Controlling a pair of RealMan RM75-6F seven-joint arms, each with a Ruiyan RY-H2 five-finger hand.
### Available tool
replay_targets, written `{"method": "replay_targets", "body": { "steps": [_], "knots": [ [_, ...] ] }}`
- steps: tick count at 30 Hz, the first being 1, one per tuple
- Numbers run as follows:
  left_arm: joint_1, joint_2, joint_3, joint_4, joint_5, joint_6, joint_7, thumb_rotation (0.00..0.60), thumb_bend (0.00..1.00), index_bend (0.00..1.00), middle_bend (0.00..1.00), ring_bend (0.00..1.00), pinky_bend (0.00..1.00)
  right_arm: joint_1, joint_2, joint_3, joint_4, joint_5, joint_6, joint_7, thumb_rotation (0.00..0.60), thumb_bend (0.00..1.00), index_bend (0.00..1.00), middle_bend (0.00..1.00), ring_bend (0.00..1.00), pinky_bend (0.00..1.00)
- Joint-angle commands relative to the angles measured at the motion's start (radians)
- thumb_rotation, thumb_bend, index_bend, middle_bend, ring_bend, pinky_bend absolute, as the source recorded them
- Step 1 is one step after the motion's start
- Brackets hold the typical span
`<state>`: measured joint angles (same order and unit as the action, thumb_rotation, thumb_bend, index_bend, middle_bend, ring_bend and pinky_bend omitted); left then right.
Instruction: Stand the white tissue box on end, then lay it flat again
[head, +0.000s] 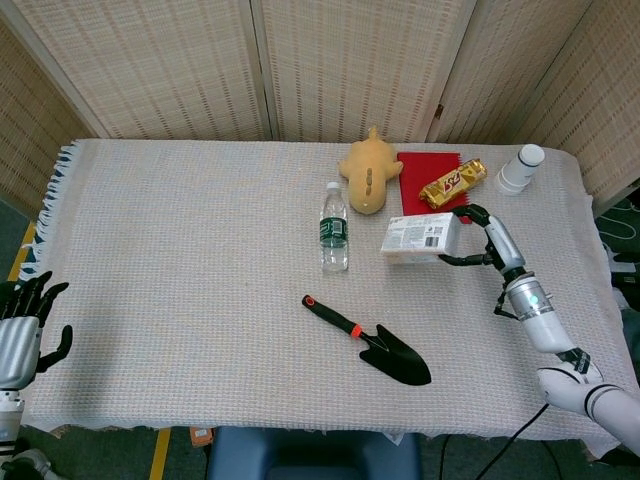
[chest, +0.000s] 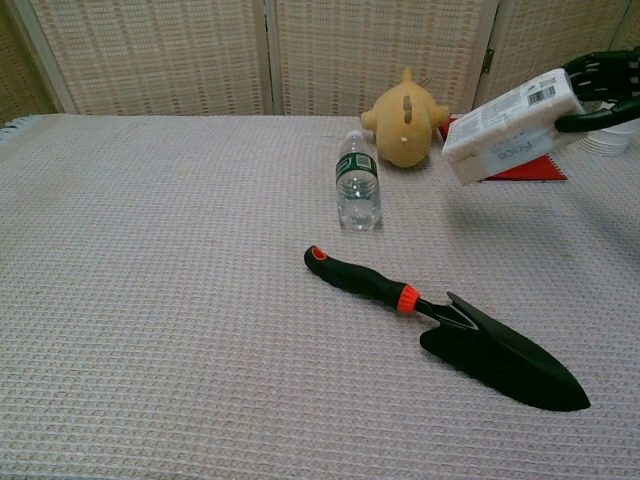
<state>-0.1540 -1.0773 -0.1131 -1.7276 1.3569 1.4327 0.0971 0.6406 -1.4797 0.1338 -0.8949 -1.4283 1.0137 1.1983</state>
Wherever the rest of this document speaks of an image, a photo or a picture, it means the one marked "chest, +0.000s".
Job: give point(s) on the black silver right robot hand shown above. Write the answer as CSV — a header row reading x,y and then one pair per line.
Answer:
x,y
615,75

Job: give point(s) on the tissue pack box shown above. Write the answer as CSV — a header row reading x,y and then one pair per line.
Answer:
x,y
505,135

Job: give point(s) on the red notebook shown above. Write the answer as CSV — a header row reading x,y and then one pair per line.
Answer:
x,y
540,171

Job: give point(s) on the brass screen hinge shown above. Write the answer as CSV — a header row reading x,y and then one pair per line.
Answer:
x,y
489,61

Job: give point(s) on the yellow plush toy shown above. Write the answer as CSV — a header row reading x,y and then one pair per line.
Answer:
x,y
402,135

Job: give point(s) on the clear water bottle green label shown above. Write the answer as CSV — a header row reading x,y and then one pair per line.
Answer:
x,y
357,195

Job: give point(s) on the black garden trowel orange collar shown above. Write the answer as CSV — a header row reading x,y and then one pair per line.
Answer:
x,y
500,355

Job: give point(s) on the woven folding screen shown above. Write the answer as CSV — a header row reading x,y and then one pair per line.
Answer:
x,y
150,55

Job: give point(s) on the beige woven tablecloth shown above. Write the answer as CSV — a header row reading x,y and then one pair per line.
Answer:
x,y
175,300

